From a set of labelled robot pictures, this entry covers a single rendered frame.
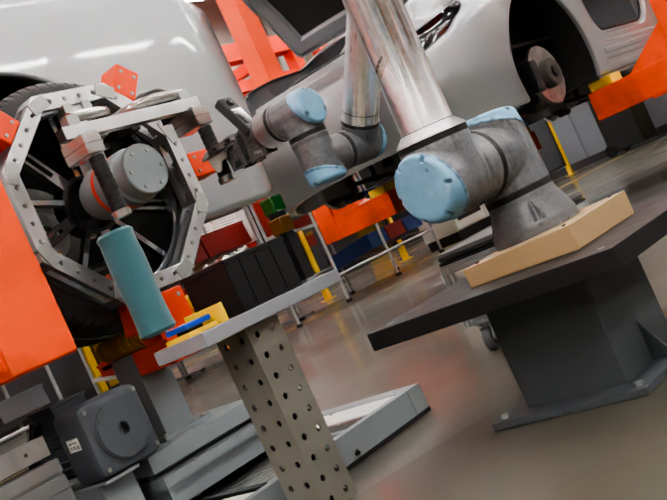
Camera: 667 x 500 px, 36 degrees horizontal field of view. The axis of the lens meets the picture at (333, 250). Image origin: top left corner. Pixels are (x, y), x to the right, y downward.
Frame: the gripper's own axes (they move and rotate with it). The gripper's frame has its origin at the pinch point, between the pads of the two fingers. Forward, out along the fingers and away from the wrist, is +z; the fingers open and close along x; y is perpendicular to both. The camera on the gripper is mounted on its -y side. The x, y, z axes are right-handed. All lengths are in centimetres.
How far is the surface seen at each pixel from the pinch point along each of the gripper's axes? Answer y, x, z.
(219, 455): 68, -20, 21
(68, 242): 1, -6, 60
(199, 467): 68, -27, 21
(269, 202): 18.2, -9.4, -20.9
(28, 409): 47, 162, 417
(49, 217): -7, -9, 60
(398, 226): 41, 591, 417
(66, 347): 29, -58, 2
